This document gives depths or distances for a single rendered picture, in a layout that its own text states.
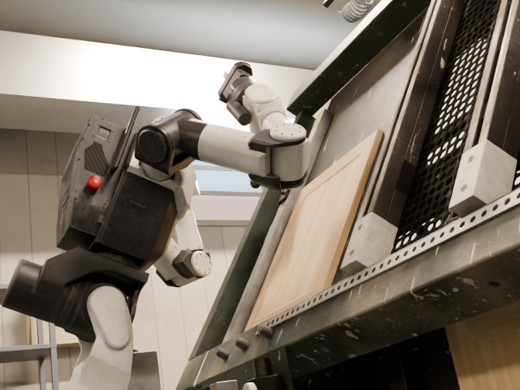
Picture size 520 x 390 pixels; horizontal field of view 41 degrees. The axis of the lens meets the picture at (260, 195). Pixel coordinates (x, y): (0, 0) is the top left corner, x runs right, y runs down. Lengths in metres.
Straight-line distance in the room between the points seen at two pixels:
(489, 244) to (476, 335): 0.40
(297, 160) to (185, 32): 4.78
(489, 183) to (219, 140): 0.61
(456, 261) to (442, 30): 0.90
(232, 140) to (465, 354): 0.65
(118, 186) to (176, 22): 4.51
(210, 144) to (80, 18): 4.49
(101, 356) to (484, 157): 0.88
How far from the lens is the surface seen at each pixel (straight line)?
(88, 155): 1.70
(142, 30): 6.16
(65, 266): 1.62
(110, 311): 1.59
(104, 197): 1.66
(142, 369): 2.14
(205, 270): 2.05
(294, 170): 1.52
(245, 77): 1.85
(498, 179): 1.24
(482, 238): 1.13
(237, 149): 1.51
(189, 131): 1.58
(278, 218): 2.25
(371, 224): 1.48
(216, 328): 2.31
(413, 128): 1.68
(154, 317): 5.46
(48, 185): 5.58
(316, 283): 1.71
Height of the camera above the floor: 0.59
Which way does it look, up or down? 20 degrees up
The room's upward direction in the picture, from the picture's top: 10 degrees counter-clockwise
